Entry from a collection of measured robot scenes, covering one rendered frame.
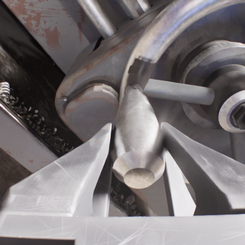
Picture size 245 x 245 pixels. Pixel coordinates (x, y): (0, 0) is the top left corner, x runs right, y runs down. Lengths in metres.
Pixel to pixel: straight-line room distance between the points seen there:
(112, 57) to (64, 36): 0.20
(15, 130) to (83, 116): 0.10
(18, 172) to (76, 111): 0.66
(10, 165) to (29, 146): 0.56
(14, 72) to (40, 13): 0.12
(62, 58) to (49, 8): 0.09
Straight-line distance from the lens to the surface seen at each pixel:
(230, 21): 0.25
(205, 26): 0.25
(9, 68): 0.46
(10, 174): 0.87
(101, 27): 0.32
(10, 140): 0.33
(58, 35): 0.43
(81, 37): 0.42
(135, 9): 0.31
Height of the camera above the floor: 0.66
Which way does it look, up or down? 19 degrees down
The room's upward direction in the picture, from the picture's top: 61 degrees clockwise
